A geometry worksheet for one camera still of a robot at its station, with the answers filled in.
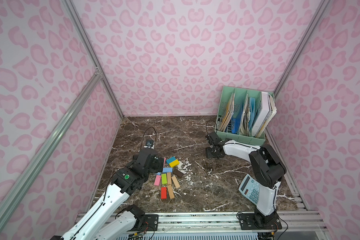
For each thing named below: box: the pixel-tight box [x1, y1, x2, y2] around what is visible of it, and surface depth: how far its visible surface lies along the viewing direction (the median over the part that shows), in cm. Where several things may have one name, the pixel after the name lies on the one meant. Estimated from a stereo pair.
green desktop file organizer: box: [215, 85, 275, 146], surface depth 97 cm
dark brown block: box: [173, 168, 184, 178], surface depth 91 cm
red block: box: [160, 187, 168, 199], surface depth 84 cm
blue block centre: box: [162, 167, 173, 173], surface depth 92 cm
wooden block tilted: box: [171, 175, 180, 189], surface depth 87 cm
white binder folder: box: [252, 91, 272, 137], surface depth 94 cm
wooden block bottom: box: [167, 184, 175, 199], surface depth 84 cm
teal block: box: [166, 156, 176, 165], surface depth 97 cm
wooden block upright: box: [167, 172, 172, 185], surface depth 88 cm
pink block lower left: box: [154, 175, 162, 186], surface depth 88 cm
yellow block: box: [169, 159, 180, 168], surface depth 95 cm
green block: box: [161, 173, 168, 185], surface depth 88 cm
